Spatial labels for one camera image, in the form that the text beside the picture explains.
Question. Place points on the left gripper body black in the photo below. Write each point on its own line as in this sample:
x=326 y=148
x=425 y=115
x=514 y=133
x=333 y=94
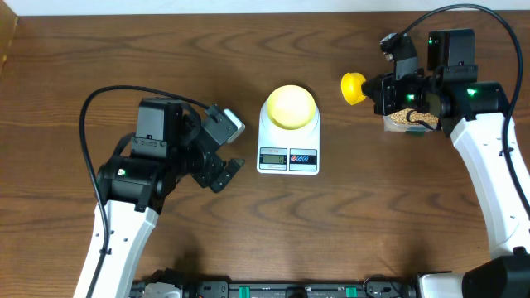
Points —
x=204 y=167

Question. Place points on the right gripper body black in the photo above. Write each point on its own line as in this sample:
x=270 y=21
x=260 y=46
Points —
x=411 y=93

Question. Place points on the yellow measuring scoop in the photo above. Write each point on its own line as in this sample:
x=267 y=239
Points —
x=351 y=88

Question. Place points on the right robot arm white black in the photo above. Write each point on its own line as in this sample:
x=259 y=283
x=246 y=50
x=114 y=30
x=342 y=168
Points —
x=472 y=115

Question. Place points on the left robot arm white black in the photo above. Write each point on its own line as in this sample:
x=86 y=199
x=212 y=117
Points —
x=171 y=142

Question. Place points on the white digital kitchen scale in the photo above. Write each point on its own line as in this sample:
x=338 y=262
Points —
x=288 y=152

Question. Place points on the yellow bowl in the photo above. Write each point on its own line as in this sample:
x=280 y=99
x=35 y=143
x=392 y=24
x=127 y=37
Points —
x=290 y=107

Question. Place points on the clear container of soybeans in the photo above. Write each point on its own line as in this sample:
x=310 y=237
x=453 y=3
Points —
x=410 y=121

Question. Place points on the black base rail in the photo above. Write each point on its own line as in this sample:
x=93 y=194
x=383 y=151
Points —
x=170 y=283

